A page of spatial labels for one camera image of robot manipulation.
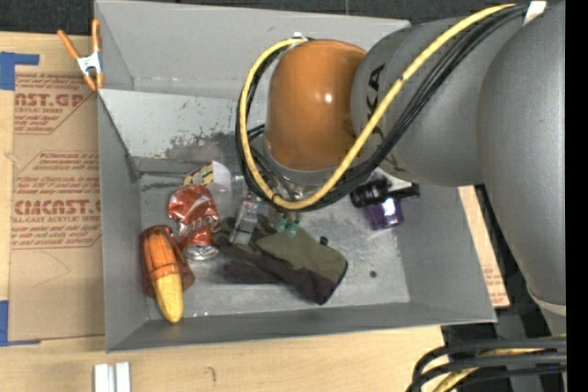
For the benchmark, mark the brown cardboard board red print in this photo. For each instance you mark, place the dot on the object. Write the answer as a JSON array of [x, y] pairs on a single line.
[[50, 179]]

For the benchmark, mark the yellow toy corn cob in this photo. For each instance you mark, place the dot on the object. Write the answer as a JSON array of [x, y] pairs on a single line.
[[169, 298]]

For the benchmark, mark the yellow and white packet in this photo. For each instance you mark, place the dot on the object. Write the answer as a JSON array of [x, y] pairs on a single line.
[[209, 176]]

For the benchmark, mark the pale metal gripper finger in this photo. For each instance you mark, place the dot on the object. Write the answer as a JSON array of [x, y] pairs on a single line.
[[252, 216], [240, 228]]

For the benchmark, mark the purple clear plastic cup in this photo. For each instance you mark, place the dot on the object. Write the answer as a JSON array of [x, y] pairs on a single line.
[[385, 213]]

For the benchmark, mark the grey metal bin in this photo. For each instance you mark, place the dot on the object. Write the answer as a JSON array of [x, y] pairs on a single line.
[[184, 55]]

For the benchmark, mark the orange clear plastic cup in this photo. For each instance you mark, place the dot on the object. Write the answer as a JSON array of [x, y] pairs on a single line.
[[156, 252]]

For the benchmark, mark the brown and olive glove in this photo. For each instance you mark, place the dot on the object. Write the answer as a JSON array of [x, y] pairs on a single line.
[[294, 261]]

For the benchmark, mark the crushed red soda can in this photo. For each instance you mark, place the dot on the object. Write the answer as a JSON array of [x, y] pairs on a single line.
[[195, 216]]

